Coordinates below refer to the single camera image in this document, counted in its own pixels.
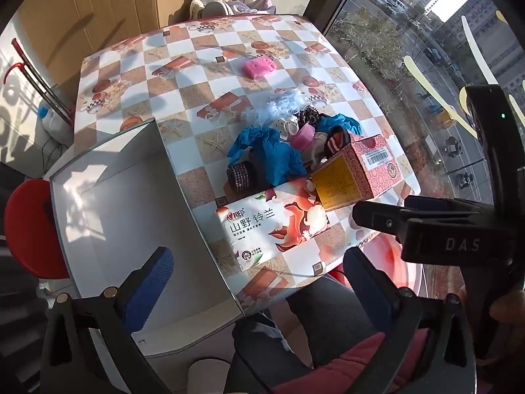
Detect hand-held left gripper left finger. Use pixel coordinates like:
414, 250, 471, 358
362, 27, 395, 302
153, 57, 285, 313
39, 246, 175, 394

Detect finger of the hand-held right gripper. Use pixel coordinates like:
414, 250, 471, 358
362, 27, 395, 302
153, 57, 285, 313
404, 195, 490, 215
352, 200, 411, 237

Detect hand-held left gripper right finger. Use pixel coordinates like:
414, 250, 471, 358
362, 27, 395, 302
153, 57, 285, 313
342, 247, 478, 394

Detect white cardboard box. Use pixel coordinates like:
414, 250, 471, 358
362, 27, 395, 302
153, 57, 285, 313
49, 118, 247, 358

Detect red and black sock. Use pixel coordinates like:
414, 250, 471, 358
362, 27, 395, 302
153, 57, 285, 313
324, 127, 350, 159

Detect blue cloth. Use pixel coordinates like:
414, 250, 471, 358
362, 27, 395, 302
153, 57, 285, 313
318, 115, 362, 136
227, 126, 307, 185

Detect leopard print cloth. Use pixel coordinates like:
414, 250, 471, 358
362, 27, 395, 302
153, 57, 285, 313
296, 107, 321, 128

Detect white polka dot cloth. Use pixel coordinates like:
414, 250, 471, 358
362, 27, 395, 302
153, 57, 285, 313
273, 116, 300, 142

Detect pink plastic basin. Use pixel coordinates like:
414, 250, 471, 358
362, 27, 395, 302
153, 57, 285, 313
328, 238, 423, 296

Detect person's grey trousers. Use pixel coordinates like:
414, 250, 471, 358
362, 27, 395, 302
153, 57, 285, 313
230, 275, 394, 394

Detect pink patterned tissue box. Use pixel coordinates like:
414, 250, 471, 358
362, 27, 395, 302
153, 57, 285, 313
310, 135, 405, 212

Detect person's pink garment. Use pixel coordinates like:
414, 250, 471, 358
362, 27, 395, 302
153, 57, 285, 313
271, 328, 431, 394

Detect beige cloth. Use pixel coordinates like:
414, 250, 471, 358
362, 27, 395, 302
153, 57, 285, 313
305, 132, 329, 169

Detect pink knit cloth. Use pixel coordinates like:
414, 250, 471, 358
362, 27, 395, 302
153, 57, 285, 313
292, 125, 316, 150

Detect white cup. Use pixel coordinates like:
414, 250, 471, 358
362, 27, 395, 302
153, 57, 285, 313
189, 358, 232, 394

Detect floral tissue pack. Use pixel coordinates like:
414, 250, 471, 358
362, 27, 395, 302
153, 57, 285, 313
215, 181, 331, 274

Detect red plastic stool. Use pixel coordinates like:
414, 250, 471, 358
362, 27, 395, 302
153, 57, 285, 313
5, 178, 70, 280

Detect brown beaded band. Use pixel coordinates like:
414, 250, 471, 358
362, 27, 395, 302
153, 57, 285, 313
227, 161, 257, 192

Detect light blue fluffy scrunchie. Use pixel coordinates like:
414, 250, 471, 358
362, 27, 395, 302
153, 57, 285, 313
246, 89, 321, 126

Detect white bottle blue cap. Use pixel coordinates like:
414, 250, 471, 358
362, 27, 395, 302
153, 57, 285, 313
37, 107, 74, 146

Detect checkered printed tablecloth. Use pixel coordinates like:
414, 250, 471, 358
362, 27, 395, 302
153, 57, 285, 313
73, 14, 423, 313

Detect pile of pale clothes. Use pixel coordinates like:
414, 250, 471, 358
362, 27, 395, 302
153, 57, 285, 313
189, 0, 277, 19

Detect brown cardboard sheet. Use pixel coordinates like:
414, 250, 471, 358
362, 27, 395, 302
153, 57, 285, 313
18, 0, 263, 91

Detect red handled mop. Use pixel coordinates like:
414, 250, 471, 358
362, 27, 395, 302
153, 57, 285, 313
4, 38, 76, 130

